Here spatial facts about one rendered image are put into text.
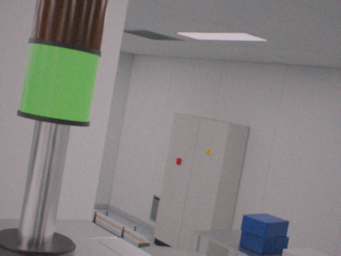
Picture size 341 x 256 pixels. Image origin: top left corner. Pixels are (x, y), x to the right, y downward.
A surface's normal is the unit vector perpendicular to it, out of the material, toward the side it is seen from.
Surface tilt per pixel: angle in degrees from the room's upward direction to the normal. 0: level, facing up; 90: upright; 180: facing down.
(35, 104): 90
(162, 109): 90
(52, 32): 90
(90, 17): 90
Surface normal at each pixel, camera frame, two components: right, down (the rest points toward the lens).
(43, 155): 0.01, 0.06
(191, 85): -0.77, -0.10
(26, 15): 0.61, 0.15
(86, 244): 0.17, -0.98
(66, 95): 0.41, 0.12
